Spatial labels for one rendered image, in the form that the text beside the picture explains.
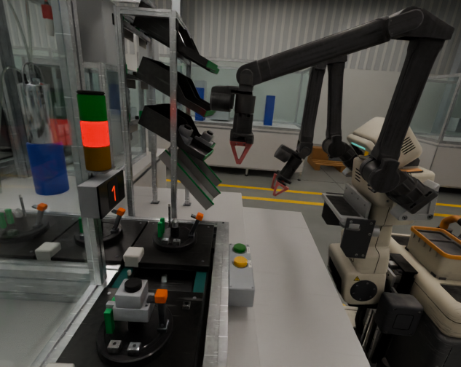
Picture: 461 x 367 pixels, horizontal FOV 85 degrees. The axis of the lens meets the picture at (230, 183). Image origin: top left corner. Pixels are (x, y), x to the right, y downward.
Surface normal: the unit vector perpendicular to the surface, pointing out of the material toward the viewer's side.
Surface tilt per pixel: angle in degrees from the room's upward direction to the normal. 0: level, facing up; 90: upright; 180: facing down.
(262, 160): 90
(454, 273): 92
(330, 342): 0
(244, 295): 90
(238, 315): 0
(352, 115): 90
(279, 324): 0
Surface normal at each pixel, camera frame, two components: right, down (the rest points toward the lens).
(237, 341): 0.07, -0.94
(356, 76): -0.07, 0.32
